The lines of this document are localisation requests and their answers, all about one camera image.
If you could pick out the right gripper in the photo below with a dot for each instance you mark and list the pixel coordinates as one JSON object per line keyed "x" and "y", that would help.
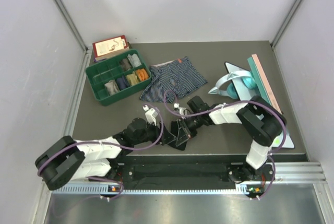
{"x": 186, "y": 132}

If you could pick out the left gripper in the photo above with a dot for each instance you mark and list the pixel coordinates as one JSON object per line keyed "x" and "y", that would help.
{"x": 157, "y": 131}

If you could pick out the black underwear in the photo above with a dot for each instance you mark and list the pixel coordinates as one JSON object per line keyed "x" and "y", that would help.
{"x": 170, "y": 136}

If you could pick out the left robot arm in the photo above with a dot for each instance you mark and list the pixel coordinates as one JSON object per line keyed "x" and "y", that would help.
{"x": 70, "y": 159}

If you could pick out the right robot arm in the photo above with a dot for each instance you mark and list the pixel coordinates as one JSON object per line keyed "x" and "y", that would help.
{"x": 262, "y": 121}

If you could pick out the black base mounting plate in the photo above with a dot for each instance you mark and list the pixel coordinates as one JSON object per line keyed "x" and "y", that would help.
{"x": 216, "y": 167}

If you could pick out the navy rolled sock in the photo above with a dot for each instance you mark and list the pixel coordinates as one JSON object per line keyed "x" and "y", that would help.
{"x": 122, "y": 83}

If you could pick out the beige rolled sock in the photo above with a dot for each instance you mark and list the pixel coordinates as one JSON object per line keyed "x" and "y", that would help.
{"x": 112, "y": 87}

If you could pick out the mustard rolled sock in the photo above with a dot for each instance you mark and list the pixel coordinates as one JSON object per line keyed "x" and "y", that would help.
{"x": 132, "y": 79}

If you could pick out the orange rolled sock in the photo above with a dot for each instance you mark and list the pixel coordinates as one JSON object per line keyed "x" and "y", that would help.
{"x": 142, "y": 74}

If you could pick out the striped blue boxer shorts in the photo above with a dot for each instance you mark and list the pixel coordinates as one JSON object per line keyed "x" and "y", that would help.
{"x": 174, "y": 79}

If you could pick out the brown rolled sock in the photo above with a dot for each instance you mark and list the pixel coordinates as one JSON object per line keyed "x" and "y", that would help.
{"x": 125, "y": 64}

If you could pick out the green compartment tray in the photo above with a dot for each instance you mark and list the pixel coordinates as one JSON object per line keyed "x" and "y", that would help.
{"x": 104, "y": 71}

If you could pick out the grey rolled sock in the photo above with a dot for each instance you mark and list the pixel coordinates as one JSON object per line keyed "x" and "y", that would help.
{"x": 134, "y": 60}

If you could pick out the light blue tablet board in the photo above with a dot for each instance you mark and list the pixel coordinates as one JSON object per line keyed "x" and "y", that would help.
{"x": 245, "y": 88}

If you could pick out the red and cream book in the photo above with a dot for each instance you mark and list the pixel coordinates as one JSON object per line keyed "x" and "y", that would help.
{"x": 108, "y": 48}

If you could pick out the teal and pink book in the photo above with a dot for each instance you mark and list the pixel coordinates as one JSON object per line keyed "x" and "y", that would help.
{"x": 262, "y": 82}

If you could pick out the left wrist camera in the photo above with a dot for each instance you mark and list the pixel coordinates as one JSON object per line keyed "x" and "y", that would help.
{"x": 151, "y": 114}

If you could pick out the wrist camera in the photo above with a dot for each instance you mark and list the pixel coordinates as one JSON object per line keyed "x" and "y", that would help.
{"x": 180, "y": 110}
{"x": 151, "y": 114}

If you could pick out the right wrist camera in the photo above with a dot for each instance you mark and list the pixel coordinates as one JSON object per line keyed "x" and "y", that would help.
{"x": 180, "y": 110}

